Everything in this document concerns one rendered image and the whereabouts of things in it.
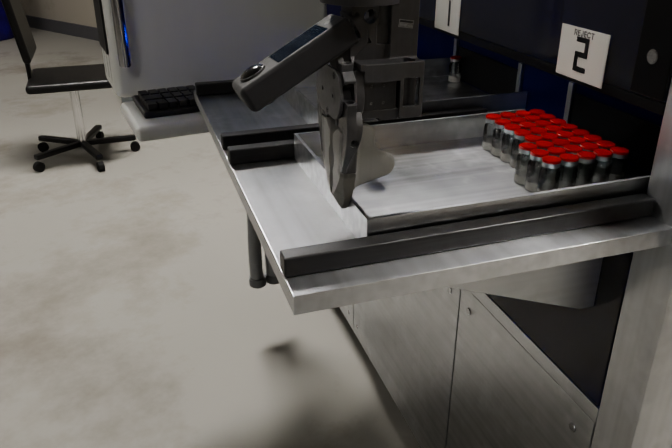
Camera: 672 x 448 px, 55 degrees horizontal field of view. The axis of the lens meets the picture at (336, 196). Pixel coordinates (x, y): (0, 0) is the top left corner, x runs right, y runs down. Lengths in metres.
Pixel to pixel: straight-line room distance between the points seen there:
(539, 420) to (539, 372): 0.08
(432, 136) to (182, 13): 0.73
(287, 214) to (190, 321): 1.42
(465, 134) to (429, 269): 0.36
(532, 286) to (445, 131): 0.25
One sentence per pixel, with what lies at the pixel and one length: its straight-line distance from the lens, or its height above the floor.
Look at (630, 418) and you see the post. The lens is 0.87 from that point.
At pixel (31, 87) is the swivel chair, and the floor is 0.42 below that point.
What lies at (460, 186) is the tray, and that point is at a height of 0.88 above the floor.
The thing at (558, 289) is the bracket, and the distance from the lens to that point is 0.81.
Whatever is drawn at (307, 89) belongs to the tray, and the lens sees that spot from 1.15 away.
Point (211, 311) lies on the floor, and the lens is 2.11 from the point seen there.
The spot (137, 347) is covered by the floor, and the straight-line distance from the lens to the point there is 2.02.
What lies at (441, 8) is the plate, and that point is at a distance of 1.12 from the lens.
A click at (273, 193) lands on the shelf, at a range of 0.74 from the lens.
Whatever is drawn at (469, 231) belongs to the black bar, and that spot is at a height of 0.90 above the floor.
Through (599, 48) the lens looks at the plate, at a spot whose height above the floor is 1.03.
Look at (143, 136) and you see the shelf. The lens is 1.25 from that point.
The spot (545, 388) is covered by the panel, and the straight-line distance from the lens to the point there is 1.00.
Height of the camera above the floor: 1.18
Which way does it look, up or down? 24 degrees down
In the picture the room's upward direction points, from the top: straight up
